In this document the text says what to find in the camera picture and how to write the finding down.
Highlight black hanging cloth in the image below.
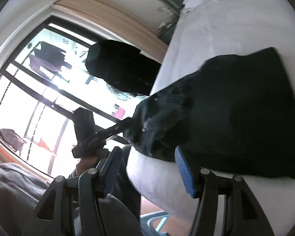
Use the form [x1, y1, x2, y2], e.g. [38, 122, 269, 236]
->
[85, 39, 163, 96]

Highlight person's left forearm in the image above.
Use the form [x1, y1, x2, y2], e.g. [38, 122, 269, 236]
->
[68, 168, 83, 179]

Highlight white pillow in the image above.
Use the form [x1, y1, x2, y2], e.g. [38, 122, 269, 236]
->
[182, 0, 219, 14]

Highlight beige curtain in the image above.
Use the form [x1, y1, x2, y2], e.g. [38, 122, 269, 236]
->
[53, 0, 169, 54]

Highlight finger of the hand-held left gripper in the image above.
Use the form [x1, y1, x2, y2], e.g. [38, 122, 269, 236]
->
[96, 117, 136, 142]

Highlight pink cloth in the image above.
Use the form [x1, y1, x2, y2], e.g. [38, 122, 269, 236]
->
[113, 104, 126, 120]

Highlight person's grey jacket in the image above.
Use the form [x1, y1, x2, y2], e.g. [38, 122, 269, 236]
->
[0, 162, 140, 236]

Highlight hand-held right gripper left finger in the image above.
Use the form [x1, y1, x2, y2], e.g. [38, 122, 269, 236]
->
[26, 146, 123, 236]

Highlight dark grey nightstand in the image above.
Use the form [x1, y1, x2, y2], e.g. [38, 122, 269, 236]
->
[159, 12, 180, 45]

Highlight purple hanging garment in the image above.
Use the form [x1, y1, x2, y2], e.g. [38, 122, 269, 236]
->
[28, 42, 72, 75]

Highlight black pants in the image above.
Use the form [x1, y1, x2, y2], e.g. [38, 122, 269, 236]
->
[123, 47, 295, 179]

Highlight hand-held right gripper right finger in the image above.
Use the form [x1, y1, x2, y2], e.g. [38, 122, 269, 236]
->
[174, 146, 276, 236]

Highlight person's left hand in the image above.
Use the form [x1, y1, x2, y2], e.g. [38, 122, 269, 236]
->
[76, 155, 101, 175]

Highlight bed with white sheet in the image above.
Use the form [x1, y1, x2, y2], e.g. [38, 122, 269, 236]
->
[126, 0, 295, 236]

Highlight brown cloth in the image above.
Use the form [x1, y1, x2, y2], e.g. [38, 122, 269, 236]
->
[0, 128, 27, 153]

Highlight light blue chair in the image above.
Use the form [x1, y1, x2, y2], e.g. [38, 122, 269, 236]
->
[140, 211, 173, 236]

